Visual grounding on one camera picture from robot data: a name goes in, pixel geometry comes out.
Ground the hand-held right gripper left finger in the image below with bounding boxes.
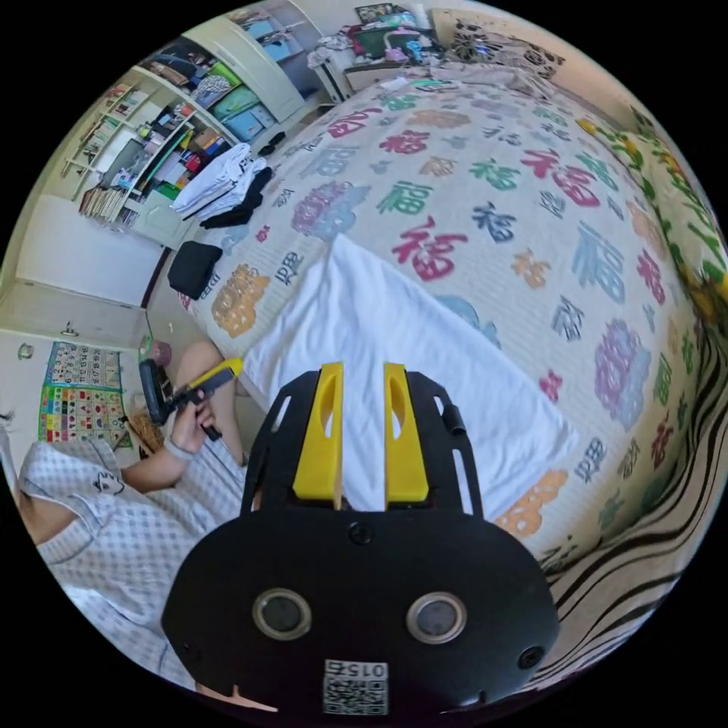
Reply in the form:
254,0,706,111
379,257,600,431
292,361,346,509

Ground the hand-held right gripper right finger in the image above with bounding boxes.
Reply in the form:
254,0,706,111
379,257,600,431
383,361,429,505

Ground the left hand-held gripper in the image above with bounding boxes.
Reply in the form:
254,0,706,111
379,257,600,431
138,356,246,443

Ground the white short sleeve shirt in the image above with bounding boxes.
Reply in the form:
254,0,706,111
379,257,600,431
240,231,580,522

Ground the person's left forearm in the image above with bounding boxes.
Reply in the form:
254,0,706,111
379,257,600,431
120,441,196,491

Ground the person's left hand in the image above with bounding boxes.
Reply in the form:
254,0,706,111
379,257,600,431
168,388,216,458

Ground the person's right hand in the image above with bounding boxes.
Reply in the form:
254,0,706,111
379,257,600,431
195,682,280,713

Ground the folded black garment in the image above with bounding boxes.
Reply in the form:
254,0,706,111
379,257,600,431
167,240,224,301

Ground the pile of clothes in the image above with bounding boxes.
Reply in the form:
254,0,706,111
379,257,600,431
170,142,275,231

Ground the person's body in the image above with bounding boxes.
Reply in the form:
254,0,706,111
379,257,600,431
0,340,268,692

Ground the open shelf with books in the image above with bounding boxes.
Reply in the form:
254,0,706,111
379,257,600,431
61,38,243,230

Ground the black striped white blanket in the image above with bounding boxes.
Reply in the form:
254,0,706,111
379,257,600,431
534,318,728,686

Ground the bed with printed quilt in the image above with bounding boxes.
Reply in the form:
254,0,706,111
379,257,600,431
180,72,728,576

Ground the white cupboard with boxes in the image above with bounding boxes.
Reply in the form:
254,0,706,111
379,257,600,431
181,0,321,144

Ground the cluttered white table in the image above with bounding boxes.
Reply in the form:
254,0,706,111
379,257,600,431
308,2,446,105

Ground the floral green yellow blanket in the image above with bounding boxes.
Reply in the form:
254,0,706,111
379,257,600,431
575,106,728,348

